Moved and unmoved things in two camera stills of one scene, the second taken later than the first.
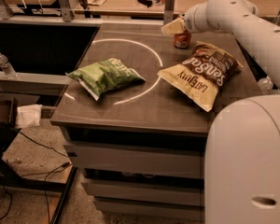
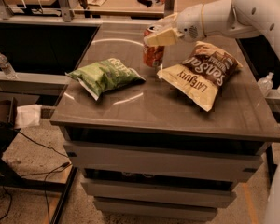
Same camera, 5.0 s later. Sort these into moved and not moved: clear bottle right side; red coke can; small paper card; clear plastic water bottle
Moved: red coke can
Not moved: clear bottle right side; small paper card; clear plastic water bottle
